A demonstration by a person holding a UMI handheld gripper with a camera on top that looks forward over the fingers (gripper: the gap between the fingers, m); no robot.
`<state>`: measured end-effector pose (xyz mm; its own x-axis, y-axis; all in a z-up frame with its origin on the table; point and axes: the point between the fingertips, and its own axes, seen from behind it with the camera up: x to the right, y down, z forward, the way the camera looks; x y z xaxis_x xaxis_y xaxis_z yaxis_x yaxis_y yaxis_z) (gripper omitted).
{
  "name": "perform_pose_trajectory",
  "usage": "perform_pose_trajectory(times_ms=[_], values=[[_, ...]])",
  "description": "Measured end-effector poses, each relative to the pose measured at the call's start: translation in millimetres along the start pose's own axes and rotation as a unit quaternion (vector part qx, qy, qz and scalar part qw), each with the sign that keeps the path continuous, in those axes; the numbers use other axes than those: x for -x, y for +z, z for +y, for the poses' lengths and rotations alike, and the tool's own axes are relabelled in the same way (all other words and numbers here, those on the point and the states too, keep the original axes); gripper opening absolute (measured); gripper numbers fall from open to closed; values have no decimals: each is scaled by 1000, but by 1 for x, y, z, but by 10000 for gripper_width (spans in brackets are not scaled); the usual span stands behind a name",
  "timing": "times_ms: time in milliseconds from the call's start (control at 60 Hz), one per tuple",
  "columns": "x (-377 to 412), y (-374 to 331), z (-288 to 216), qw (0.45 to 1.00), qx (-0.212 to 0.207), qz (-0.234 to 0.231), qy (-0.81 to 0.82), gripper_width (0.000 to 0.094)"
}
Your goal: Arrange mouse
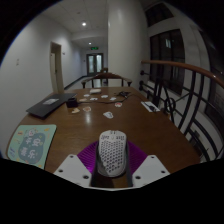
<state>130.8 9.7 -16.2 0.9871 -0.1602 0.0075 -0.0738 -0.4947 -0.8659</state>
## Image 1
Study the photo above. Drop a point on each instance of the white wall switch plate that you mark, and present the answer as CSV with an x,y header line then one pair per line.
x,y
17,62

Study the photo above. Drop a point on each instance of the open side door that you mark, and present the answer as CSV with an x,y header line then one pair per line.
x,y
56,68

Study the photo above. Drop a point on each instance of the dark framed window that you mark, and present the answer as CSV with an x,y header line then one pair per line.
x,y
166,60

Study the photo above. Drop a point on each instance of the orange rimmed sticker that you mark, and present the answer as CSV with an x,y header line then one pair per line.
x,y
87,109

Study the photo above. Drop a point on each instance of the small black box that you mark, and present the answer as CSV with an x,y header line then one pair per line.
x,y
71,102

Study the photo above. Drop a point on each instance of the black railing with wooden handrail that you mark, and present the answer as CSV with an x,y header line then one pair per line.
x,y
173,64

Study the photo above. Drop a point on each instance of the round white red sticker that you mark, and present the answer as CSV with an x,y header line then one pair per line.
x,y
118,104

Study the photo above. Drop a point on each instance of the light green printed mouse pad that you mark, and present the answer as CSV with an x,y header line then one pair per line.
x,y
31,145

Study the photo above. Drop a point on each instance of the flat white box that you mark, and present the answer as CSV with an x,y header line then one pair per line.
x,y
95,90

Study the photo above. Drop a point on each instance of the wooden armchair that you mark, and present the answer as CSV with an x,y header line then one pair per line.
x,y
106,76

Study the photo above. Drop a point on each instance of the tan sticker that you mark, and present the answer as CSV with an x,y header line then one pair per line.
x,y
76,110

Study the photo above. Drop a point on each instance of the ceiling lights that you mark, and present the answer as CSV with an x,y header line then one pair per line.
x,y
84,24

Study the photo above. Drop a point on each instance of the white perforated computer mouse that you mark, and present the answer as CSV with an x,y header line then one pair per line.
x,y
112,153

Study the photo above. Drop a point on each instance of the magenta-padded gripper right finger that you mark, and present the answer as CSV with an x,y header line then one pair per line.
x,y
151,170

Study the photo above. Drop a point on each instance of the glass double door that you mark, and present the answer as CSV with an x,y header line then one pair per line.
x,y
94,64

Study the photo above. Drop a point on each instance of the green exit sign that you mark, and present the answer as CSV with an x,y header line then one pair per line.
x,y
94,48

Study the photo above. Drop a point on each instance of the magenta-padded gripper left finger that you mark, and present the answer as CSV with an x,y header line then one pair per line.
x,y
71,170

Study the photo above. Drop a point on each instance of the white card with pen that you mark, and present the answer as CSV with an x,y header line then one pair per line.
x,y
150,106

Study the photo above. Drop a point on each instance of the black closed laptop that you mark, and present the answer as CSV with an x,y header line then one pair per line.
x,y
50,105

